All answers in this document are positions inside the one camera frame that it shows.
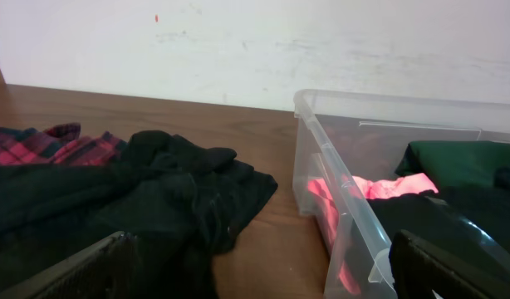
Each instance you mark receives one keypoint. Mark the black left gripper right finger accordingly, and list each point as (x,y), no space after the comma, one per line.
(421,271)

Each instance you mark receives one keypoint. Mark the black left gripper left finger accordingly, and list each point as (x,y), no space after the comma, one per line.
(104,270)

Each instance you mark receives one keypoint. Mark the black cloth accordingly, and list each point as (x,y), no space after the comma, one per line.
(472,223)

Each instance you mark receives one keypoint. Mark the black garment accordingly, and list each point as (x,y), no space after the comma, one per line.
(181,204)

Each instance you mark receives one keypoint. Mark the green cloth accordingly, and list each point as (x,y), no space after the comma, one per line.
(455,163)

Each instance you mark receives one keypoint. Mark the red plaid shirt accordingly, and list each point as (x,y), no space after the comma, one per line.
(60,144)

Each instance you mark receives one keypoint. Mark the clear plastic storage bin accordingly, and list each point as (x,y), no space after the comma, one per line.
(344,136)

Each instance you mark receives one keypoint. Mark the pink crumpled cloth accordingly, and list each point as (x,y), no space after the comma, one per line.
(382,189)

